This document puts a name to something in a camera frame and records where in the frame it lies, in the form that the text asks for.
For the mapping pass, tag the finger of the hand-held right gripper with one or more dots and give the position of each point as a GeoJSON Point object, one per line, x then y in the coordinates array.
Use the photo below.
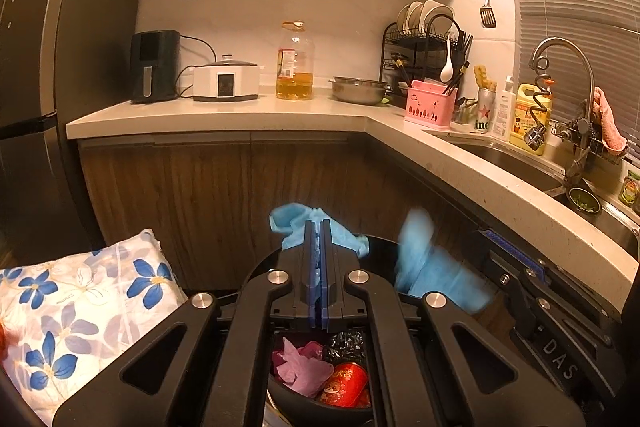
{"type": "Point", "coordinates": [560, 357]}
{"type": "Point", "coordinates": [510, 252]}

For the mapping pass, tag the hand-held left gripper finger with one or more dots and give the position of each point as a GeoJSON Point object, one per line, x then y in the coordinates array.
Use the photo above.
{"type": "Point", "coordinates": [314, 277]}
{"type": "Point", "coordinates": [325, 277]}

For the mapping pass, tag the black trash bin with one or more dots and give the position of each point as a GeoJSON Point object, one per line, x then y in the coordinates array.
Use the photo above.
{"type": "Point", "coordinates": [382, 252]}

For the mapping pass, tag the black plastic bag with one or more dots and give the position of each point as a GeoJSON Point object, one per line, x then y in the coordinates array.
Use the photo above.
{"type": "Point", "coordinates": [345, 344]}

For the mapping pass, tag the purple plastic bag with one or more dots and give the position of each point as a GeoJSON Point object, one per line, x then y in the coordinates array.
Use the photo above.
{"type": "Point", "coordinates": [300, 367]}

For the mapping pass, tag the red snack bag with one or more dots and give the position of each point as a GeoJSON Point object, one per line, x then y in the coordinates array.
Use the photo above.
{"type": "Point", "coordinates": [345, 384]}

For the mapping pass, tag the steel sink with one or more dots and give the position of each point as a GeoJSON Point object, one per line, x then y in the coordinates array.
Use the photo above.
{"type": "Point", "coordinates": [500, 162]}

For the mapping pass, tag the white pump bottle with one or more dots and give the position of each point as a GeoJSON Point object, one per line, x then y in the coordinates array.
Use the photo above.
{"type": "Point", "coordinates": [504, 117]}

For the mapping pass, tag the yellow detergent bottle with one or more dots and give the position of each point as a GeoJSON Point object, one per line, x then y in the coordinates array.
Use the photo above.
{"type": "Point", "coordinates": [525, 117]}

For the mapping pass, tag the glass jar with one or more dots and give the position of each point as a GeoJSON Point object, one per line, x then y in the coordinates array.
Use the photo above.
{"type": "Point", "coordinates": [631, 189]}

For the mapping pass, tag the green beer can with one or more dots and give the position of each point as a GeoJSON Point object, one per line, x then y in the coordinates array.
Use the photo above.
{"type": "Point", "coordinates": [484, 112]}

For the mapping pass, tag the pink dishcloth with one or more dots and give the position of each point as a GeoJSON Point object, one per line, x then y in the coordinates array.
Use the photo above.
{"type": "Point", "coordinates": [610, 127]}

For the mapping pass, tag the pink utensil basket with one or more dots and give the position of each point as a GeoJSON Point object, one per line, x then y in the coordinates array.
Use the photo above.
{"type": "Point", "coordinates": [427, 107]}

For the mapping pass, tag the kitchen counter with wooden cabinets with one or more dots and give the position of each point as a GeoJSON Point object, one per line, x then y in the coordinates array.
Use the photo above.
{"type": "Point", "coordinates": [250, 114]}

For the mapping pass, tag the black chopsticks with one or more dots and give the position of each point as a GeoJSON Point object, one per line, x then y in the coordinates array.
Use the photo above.
{"type": "Point", "coordinates": [457, 79]}

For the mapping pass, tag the steel bowl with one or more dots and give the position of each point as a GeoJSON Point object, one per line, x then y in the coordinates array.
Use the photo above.
{"type": "Point", "coordinates": [360, 91]}

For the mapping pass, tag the white ceramic spoon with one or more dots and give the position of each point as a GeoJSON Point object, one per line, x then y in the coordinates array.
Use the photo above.
{"type": "Point", "coordinates": [446, 67]}

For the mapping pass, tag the cooking oil bottle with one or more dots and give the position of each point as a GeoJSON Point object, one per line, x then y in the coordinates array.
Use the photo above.
{"type": "Point", "coordinates": [295, 77]}

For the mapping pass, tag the steel faucet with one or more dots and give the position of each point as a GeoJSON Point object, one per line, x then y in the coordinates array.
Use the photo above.
{"type": "Point", "coordinates": [582, 57]}

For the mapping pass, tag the white electric cooker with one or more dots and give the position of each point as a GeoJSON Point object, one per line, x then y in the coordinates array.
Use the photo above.
{"type": "Point", "coordinates": [225, 82]}

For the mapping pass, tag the black dish rack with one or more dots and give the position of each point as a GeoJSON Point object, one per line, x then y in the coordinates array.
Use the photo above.
{"type": "Point", "coordinates": [395, 57]}

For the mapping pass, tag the blue floral cloth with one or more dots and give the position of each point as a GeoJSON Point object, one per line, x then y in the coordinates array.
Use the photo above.
{"type": "Point", "coordinates": [75, 307]}

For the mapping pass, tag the white bowl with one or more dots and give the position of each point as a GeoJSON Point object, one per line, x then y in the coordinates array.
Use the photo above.
{"type": "Point", "coordinates": [437, 13]}

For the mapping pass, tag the white plate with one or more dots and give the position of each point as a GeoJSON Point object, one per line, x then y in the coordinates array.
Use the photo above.
{"type": "Point", "coordinates": [403, 18]}
{"type": "Point", "coordinates": [416, 17]}

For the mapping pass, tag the window blinds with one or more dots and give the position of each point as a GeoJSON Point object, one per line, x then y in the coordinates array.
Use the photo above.
{"type": "Point", "coordinates": [575, 7]}

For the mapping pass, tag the black air fryer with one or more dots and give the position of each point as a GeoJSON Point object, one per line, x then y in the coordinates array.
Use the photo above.
{"type": "Point", "coordinates": [155, 67]}

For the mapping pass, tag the steel refrigerator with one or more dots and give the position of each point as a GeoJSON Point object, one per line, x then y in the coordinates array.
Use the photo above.
{"type": "Point", "coordinates": [50, 57]}

